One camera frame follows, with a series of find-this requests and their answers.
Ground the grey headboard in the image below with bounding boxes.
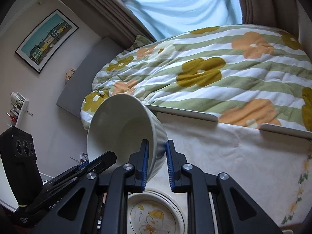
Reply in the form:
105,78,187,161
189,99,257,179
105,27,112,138
57,37,124,118

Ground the light blue sheer curtain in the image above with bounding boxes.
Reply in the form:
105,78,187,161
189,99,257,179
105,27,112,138
124,0,243,40

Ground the floral green striped quilt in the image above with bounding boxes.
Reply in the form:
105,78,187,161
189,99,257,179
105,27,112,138
80,25,311,131

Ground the framed houses picture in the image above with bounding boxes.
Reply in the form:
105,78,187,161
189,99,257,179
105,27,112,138
15,9,79,74

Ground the small plush toy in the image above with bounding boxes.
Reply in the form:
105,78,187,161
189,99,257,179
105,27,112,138
65,68,75,81

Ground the white wall shelf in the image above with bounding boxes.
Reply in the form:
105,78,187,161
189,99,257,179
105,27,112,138
6,92,33,128

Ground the white tray table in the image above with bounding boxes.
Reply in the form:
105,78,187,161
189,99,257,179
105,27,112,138
146,105,311,139

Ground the brown drape curtain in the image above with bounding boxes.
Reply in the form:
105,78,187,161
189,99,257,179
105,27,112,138
61,0,299,47

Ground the white ribbed bowl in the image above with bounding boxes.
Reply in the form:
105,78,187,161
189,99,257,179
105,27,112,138
87,94,168,181

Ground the large duck print plate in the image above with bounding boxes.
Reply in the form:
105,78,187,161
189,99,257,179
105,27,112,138
127,190,187,234

